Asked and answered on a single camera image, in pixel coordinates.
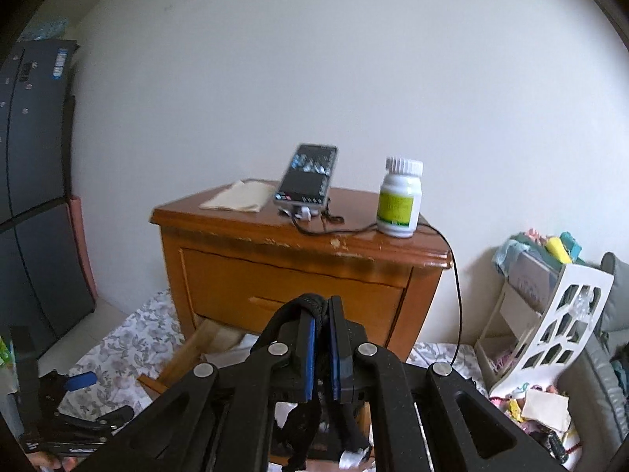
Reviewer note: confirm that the wooden nightstand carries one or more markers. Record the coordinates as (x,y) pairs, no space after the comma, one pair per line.
(295,250)

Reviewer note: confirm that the grey floral quilt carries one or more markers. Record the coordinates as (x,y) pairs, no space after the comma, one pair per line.
(118,354)

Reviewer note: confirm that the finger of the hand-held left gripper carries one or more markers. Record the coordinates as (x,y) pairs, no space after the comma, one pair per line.
(81,380)
(108,418)

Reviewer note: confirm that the smartphone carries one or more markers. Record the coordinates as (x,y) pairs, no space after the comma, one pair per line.
(307,177)

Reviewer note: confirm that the green packet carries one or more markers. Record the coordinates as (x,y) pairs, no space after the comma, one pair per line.
(5,354)

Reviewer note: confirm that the cream paper sheet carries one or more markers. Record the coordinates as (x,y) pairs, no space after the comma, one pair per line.
(545,410)

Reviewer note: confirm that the white cutout desk organizer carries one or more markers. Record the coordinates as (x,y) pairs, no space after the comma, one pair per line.
(565,324)

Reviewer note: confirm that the wooden nightstand deep drawer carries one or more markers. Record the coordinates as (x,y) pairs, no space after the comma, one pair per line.
(177,364)

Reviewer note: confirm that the pink board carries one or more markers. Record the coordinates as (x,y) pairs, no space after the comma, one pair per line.
(83,255)

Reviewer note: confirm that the wooden nightstand shallow drawer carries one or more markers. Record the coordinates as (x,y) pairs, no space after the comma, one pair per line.
(221,275)

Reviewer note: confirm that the grey booklet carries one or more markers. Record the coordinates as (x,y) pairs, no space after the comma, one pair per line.
(533,280)

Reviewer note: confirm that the pile of colourful small packets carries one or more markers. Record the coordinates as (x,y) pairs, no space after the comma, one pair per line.
(516,403)

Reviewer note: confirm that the black sock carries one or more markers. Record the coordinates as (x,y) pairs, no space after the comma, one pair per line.
(322,349)

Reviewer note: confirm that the white green label pill bottle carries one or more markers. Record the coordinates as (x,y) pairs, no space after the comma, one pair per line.
(398,201)

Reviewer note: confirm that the person's left hand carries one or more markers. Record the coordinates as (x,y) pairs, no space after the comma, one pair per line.
(49,463)

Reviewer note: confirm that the white phone stand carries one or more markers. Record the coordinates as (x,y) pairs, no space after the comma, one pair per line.
(299,212)

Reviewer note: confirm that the yellow sponge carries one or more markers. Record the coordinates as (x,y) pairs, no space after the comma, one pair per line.
(558,250)

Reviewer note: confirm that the grey cushion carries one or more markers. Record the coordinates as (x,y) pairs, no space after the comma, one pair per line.
(604,354)

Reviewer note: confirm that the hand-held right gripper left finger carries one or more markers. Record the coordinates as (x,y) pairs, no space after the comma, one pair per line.
(308,359)

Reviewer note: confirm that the beige folded cloth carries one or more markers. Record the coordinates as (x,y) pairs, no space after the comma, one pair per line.
(236,195)

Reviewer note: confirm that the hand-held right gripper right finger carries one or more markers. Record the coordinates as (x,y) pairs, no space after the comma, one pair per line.
(336,359)

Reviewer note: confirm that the dark blue cabinet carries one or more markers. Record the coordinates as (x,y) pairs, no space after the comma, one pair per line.
(34,182)

